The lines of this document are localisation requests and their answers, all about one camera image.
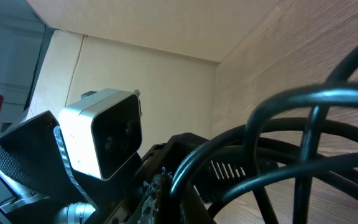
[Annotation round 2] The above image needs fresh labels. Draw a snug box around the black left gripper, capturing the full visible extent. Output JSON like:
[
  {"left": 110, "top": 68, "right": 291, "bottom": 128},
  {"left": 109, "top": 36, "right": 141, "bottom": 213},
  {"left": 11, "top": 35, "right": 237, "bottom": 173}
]
[{"left": 85, "top": 133, "right": 279, "bottom": 224}]

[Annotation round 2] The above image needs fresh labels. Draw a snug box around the thin black USB-C cable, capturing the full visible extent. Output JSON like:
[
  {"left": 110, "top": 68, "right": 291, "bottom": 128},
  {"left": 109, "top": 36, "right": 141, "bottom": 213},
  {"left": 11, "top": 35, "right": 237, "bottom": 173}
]
[{"left": 206, "top": 118, "right": 358, "bottom": 224}]

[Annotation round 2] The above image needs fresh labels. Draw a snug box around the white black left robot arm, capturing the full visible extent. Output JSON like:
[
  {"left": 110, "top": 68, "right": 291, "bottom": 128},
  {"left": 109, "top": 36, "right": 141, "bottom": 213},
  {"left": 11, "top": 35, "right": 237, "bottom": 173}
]
[{"left": 0, "top": 109, "right": 245, "bottom": 223}]

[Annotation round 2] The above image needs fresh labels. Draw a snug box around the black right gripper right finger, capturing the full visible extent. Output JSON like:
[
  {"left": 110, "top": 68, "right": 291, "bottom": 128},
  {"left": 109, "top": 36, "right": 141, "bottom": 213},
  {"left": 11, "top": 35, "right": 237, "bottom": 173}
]
[{"left": 181, "top": 186, "right": 216, "bottom": 224}]

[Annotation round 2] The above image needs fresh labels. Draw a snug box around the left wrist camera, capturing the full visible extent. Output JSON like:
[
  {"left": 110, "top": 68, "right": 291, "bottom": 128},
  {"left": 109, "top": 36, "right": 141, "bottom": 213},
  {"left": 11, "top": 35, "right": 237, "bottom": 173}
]
[{"left": 58, "top": 88, "right": 142, "bottom": 181}]

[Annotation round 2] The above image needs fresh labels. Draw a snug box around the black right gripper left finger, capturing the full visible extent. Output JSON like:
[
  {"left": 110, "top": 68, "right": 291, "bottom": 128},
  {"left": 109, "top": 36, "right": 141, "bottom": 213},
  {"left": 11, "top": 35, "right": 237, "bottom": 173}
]
[{"left": 126, "top": 167, "right": 173, "bottom": 224}]

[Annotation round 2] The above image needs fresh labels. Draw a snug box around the black USB-A cable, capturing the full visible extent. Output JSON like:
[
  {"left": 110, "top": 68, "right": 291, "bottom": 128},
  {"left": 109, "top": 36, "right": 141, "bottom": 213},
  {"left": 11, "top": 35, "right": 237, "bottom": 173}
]
[{"left": 169, "top": 30, "right": 358, "bottom": 224}]

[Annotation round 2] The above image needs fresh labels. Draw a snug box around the cardboard wall panel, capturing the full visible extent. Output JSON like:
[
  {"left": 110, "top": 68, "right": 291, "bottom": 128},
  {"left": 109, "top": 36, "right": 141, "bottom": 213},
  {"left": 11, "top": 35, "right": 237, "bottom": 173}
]
[{"left": 28, "top": 0, "right": 277, "bottom": 154}]

